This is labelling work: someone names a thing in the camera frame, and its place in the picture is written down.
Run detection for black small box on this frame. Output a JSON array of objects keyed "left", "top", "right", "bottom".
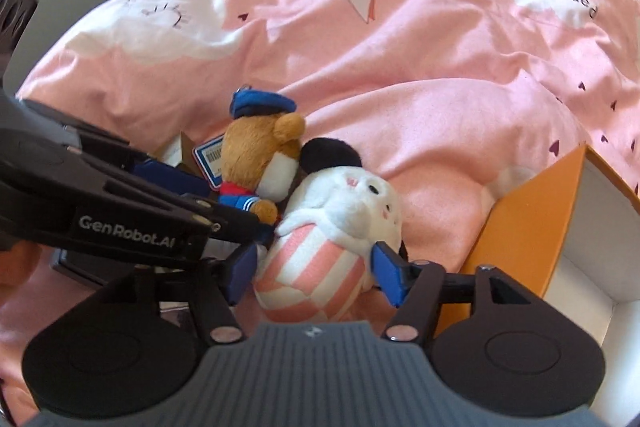
[{"left": 49, "top": 248, "right": 152, "bottom": 289}]

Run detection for gold cardboard box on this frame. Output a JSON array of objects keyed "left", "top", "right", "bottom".
[{"left": 151, "top": 132, "right": 202, "bottom": 176}]

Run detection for white blue hang tag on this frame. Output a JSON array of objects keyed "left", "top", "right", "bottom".
[{"left": 192, "top": 135, "right": 224, "bottom": 192}]

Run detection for brown bear plush blue hat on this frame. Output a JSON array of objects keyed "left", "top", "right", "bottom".
[{"left": 219, "top": 87, "right": 306, "bottom": 225}]

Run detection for orange cardboard box white inside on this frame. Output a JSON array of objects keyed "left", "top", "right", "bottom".
[{"left": 461, "top": 145, "right": 639, "bottom": 426}]

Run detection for white plush pink striped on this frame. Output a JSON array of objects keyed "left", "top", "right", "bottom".
[{"left": 253, "top": 138, "right": 408, "bottom": 323}]

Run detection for pink patterned duvet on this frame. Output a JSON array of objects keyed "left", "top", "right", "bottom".
[{"left": 0, "top": 0, "right": 640, "bottom": 427}]

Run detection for person's hand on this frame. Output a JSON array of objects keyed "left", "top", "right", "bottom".
[{"left": 0, "top": 241, "right": 42, "bottom": 288}]

